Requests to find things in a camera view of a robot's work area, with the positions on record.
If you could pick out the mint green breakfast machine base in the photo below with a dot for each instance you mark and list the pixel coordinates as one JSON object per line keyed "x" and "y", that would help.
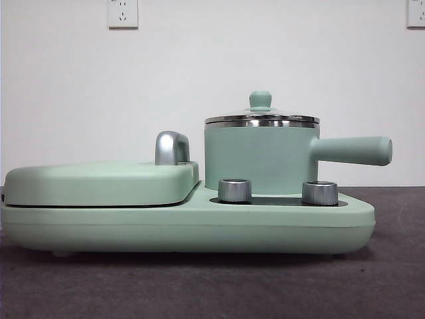
{"x": 199, "y": 229}

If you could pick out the white wall socket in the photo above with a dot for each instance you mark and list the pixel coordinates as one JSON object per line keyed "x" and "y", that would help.
{"x": 122, "y": 15}
{"x": 416, "y": 13}

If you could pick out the silver control knob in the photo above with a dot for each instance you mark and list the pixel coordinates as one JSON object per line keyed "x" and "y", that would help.
{"x": 319, "y": 194}
{"x": 234, "y": 192}

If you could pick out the mint green griddle cover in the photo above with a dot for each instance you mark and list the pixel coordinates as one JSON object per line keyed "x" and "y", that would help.
{"x": 93, "y": 184}

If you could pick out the glass pot lid green knob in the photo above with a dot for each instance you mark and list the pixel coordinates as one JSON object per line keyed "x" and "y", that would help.
{"x": 259, "y": 99}

